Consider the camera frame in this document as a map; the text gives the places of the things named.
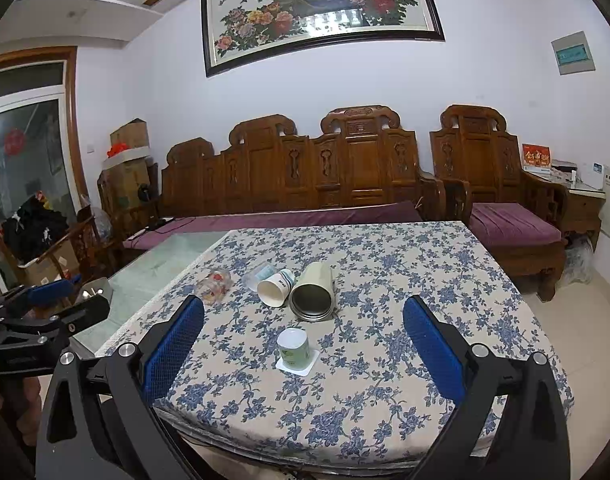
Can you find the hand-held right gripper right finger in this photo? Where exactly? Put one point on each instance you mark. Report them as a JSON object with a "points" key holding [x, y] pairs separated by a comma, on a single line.
{"points": [[431, 346]]}

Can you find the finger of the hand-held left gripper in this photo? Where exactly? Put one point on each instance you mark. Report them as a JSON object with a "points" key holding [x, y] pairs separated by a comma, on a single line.
{"points": [[50, 291], [87, 310]]}

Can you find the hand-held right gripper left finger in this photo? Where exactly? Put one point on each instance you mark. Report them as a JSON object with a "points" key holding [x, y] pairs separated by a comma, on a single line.
{"points": [[174, 352]]}

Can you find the white paper cup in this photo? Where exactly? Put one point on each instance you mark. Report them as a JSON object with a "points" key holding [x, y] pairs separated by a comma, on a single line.
{"points": [[274, 291]]}

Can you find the clear plastic cup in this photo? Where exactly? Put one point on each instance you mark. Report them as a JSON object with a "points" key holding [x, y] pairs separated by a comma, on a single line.
{"points": [[259, 275]]}

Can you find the small white green yogurt cup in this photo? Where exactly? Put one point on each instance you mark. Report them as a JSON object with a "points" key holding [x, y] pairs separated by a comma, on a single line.
{"points": [[293, 350]]}

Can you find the person's left hand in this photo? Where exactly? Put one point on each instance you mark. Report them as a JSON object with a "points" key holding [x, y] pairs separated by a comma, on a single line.
{"points": [[12, 405]]}

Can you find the pile of dark clothes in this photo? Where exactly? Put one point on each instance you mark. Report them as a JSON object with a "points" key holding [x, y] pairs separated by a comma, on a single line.
{"points": [[35, 230]]}

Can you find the blue floral tablecloth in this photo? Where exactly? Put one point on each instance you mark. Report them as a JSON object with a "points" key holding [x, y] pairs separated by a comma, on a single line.
{"points": [[365, 270]]}

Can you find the cream metal tin can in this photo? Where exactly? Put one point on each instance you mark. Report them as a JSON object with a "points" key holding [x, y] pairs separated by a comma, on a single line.
{"points": [[315, 292]]}

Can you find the large brown cardboard box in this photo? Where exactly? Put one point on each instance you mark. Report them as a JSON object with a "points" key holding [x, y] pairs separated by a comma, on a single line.
{"points": [[127, 182]]}

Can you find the glass sliding door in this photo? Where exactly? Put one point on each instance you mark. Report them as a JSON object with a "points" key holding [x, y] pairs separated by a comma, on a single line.
{"points": [[25, 160]]}

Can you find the square purple seat cushion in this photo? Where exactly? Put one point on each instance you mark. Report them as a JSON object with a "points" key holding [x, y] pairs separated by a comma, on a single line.
{"points": [[512, 222]]}

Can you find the red window decoration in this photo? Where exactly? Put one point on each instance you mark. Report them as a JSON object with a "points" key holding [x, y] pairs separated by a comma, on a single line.
{"points": [[15, 143]]}

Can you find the red cloth bundle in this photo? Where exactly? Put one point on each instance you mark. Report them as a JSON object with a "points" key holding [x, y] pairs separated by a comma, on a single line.
{"points": [[118, 150]]}

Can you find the long purple seat cushion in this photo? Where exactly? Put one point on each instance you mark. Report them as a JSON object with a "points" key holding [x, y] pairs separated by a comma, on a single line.
{"points": [[265, 222]]}

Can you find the clear plastic bag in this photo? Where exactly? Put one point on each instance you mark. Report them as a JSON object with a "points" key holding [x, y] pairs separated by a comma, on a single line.
{"points": [[580, 260]]}

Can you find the small brown cardboard box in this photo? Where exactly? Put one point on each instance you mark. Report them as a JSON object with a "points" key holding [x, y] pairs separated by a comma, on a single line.
{"points": [[132, 134]]}

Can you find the carved wooden armchair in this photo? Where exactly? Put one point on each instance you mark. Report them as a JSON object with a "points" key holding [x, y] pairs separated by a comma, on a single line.
{"points": [[477, 160]]}

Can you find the wooden side table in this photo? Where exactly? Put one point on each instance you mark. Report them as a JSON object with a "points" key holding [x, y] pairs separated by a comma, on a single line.
{"points": [[585, 210]]}

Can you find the red desk calendar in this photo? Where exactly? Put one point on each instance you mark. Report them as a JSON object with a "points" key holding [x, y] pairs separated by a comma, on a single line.
{"points": [[536, 157]]}

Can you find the carved wooden sofa bench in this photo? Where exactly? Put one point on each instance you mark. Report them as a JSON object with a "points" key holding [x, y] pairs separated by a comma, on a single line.
{"points": [[305, 170]]}

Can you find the white blue box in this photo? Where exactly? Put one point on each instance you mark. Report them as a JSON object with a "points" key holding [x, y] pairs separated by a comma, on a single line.
{"points": [[591, 175]]}

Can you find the framed peacock flower painting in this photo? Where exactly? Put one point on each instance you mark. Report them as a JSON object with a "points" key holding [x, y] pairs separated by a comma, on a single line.
{"points": [[310, 5]]}

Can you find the white wall electrical panel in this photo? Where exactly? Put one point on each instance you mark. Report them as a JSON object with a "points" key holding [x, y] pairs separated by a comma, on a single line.
{"points": [[574, 52]]}

